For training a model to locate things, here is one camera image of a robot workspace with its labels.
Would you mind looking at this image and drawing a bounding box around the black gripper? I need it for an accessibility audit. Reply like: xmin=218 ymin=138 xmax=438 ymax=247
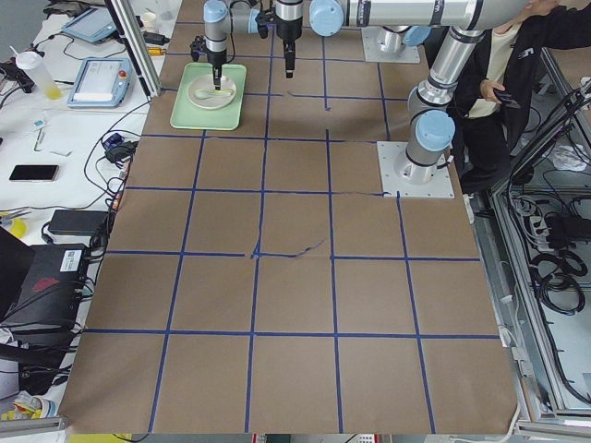
xmin=190 ymin=36 xmax=227 ymax=90
xmin=256 ymin=0 xmax=303 ymax=78

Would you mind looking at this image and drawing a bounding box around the white round plate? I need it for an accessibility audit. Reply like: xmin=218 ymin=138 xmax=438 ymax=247
xmin=187 ymin=75 xmax=237 ymax=110

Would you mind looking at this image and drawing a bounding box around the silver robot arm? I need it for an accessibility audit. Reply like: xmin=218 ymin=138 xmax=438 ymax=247
xmin=308 ymin=0 xmax=526 ymax=184
xmin=190 ymin=1 xmax=431 ymax=92

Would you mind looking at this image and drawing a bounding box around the person's right hand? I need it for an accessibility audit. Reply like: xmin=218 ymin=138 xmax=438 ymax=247
xmin=479 ymin=78 xmax=505 ymax=103

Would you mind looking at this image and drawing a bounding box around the light green plastic spoon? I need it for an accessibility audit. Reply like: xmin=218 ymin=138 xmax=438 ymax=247
xmin=194 ymin=90 xmax=219 ymax=100

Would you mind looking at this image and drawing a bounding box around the light green tray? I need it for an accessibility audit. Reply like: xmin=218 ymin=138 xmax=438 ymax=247
xmin=170 ymin=63 xmax=247 ymax=131

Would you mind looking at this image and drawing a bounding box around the brass cylinder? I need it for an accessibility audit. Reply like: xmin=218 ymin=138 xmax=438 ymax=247
xmin=147 ymin=47 xmax=166 ymax=56

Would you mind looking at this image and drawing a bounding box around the white paper cup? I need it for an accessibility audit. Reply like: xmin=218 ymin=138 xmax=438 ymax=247
xmin=139 ymin=11 xmax=159 ymax=33

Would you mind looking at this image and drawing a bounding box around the near teach pendant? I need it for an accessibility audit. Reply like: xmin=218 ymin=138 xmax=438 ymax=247
xmin=66 ymin=57 xmax=133 ymax=108

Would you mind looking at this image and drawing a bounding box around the teach pendant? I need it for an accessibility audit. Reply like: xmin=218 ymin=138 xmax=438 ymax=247
xmin=66 ymin=57 xmax=133 ymax=108
xmin=61 ymin=7 xmax=116 ymax=44

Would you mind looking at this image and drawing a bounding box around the far teach pendant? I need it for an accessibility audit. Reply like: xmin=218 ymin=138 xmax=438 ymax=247
xmin=61 ymin=7 xmax=116 ymax=44

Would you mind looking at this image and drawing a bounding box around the plastic bottle yellow liquid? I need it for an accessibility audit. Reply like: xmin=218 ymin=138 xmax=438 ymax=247
xmin=16 ymin=51 xmax=62 ymax=100

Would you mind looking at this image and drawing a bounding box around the black power adapter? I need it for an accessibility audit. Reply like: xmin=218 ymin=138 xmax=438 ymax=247
xmin=48 ymin=210 xmax=107 ymax=236

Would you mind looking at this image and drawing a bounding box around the person in black jacket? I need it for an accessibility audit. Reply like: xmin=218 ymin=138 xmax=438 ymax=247
xmin=447 ymin=1 xmax=590 ymax=195

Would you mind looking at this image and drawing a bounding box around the black smartphone on table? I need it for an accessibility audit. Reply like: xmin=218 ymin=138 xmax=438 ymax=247
xmin=9 ymin=164 xmax=59 ymax=182

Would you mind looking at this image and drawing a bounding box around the phone in person's hand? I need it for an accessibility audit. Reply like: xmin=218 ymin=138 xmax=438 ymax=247
xmin=493 ymin=89 xmax=521 ymax=109

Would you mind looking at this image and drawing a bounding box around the black computer box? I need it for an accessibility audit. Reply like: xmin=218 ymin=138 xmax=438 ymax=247
xmin=1 ymin=244 xmax=90 ymax=331

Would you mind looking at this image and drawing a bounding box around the aluminium frame post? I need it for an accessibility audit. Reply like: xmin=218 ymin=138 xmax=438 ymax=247
xmin=104 ymin=0 xmax=162 ymax=98

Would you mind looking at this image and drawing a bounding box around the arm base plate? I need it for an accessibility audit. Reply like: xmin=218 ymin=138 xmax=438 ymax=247
xmin=377 ymin=141 xmax=454 ymax=199
xmin=361 ymin=26 xmax=420 ymax=64

